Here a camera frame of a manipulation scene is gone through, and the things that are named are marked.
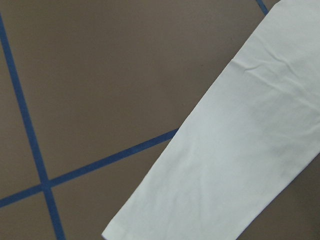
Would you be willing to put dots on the white long-sleeve printed T-shirt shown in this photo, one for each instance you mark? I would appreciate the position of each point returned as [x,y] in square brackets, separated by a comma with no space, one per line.
[254,130]

